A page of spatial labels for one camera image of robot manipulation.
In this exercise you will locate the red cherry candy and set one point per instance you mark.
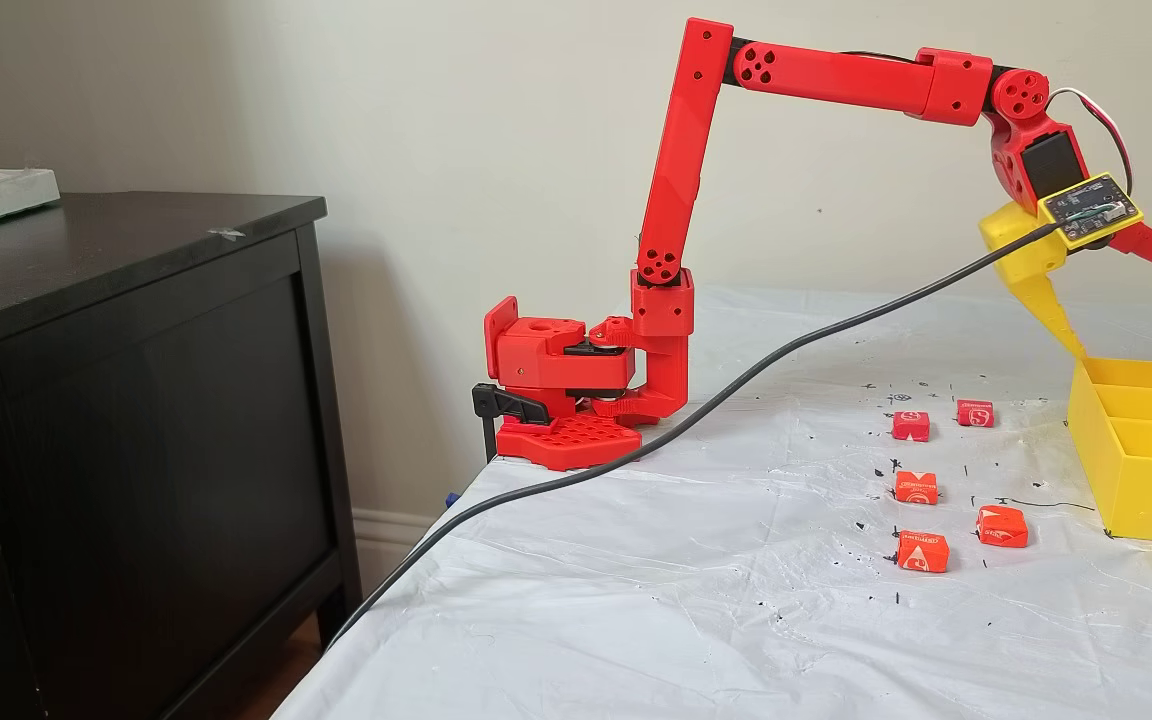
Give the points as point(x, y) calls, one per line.
point(975, 413)
point(910, 426)

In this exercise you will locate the orange candy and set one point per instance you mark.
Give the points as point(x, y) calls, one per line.
point(923, 551)
point(916, 488)
point(1002, 526)

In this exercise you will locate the white plastic table cover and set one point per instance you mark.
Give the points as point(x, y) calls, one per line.
point(636, 600)

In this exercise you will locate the black table clamp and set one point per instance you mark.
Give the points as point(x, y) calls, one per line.
point(506, 402)

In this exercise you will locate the white baseboard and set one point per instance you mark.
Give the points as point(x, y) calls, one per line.
point(386, 540)

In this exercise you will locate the dark wooden cabinet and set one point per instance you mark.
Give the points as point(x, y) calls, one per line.
point(136, 450)

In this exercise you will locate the camera board in yellow mount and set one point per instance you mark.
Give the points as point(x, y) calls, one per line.
point(1091, 210)

